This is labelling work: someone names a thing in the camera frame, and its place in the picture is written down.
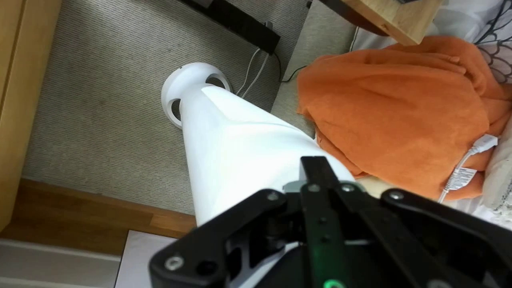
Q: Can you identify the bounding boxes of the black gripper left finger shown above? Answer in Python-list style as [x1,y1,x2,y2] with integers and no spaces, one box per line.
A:
[149,155,349,288]

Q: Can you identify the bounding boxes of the orange cloth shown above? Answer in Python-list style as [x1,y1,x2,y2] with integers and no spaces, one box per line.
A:
[295,35,512,203]

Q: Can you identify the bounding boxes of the light wooden cabinet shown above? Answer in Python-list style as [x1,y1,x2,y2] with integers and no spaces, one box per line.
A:
[0,0,64,232]

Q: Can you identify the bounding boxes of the white patterned bedding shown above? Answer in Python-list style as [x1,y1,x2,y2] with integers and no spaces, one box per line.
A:
[434,0,512,85]

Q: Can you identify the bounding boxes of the white fabric care tag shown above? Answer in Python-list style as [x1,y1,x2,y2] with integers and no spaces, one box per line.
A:
[439,133,501,203]

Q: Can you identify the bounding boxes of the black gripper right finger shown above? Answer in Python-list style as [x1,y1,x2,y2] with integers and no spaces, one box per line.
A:
[336,181,512,288]

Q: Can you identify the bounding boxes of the white power cable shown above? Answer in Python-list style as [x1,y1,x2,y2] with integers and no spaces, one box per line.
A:
[234,47,272,101]

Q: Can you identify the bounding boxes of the thin black cable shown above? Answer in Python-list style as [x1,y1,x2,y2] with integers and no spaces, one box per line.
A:
[279,63,309,87]

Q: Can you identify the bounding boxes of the black power strip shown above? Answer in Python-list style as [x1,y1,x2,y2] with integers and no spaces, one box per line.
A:
[178,0,284,56]

